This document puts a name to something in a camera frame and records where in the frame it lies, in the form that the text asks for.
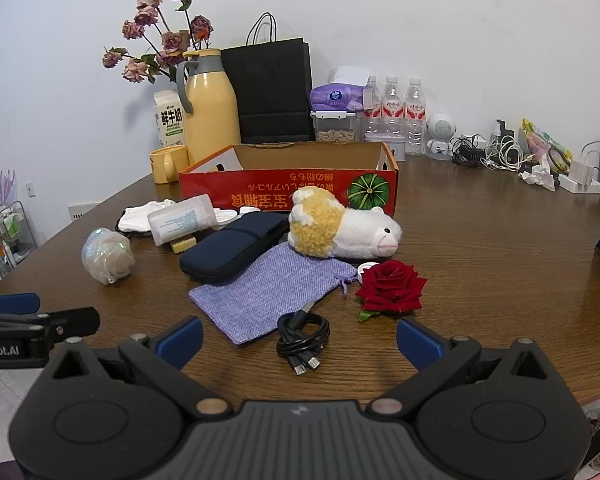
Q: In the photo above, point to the yellow mug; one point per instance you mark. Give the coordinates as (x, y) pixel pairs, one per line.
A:
(167, 162)

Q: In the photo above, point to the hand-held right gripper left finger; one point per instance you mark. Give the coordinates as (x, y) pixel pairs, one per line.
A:
(182, 342)

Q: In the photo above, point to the yellow green snack packet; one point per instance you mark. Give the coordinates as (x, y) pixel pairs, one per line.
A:
(545, 142)

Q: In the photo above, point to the clear plastic snack container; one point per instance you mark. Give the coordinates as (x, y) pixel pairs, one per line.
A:
(334, 127)

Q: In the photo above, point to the red cardboard box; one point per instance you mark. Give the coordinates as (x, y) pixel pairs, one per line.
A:
(280, 190)

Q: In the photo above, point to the red rose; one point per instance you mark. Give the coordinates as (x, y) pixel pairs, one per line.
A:
(392, 287)

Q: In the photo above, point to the white round robot toy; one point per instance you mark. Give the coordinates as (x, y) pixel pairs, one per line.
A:
(441, 132)

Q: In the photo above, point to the clear water bottle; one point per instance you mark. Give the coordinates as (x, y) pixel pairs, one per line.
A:
(373, 105)
(392, 105)
(415, 115)

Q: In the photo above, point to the navy zip pouch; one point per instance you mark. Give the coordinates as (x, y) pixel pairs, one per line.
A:
(230, 247)

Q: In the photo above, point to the clear flat lidded box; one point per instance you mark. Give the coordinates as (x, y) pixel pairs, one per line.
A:
(385, 145)

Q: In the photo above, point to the purple wall sticker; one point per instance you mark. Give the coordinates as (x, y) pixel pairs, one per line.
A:
(0, 177)

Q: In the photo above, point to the yellow thermos jug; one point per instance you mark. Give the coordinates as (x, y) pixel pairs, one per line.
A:
(212, 110)

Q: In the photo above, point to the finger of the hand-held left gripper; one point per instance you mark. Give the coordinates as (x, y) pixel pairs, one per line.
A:
(15, 303)
(75, 322)

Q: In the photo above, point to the white bottle cap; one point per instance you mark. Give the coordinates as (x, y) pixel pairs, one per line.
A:
(225, 216)
(366, 271)

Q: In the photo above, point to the white yellow plush sheep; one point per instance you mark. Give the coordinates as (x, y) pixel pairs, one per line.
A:
(350, 230)

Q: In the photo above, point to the crumpled white tissue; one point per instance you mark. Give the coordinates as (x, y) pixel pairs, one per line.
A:
(537, 175)

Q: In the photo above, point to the white power adapter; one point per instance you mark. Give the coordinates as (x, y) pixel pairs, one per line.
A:
(582, 175)

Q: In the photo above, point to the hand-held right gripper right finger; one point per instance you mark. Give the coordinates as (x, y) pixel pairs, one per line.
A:
(420, 342)

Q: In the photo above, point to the iridescent ball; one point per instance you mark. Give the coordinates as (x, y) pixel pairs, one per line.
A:
(107, 257)

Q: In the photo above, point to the white cloth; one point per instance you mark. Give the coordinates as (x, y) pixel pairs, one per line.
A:
(140, 215)

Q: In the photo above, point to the translucent plastic bottle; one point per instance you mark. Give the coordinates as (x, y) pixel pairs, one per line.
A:
(182, 220)

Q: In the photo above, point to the purple burlap bag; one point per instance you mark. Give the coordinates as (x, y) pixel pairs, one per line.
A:
(260, 295)

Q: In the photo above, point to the white milk carton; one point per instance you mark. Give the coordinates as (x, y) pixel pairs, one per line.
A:
(170, 120)

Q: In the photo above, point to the dried rose bouquet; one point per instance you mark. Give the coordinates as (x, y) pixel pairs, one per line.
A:
(152, 20)

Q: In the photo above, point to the purple tissue pack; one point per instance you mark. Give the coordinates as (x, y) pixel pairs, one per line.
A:
(337, 97)

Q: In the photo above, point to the metal storage rack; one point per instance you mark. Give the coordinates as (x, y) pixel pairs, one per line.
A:
(5, 240)

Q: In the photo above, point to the yellow sponge block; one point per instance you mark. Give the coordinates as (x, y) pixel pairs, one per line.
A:
(182, 244)

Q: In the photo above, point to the white wall socket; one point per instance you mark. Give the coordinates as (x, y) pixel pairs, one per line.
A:
(30, 188)

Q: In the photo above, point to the black paper bag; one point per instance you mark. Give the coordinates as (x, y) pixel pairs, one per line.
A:
(272, 90)

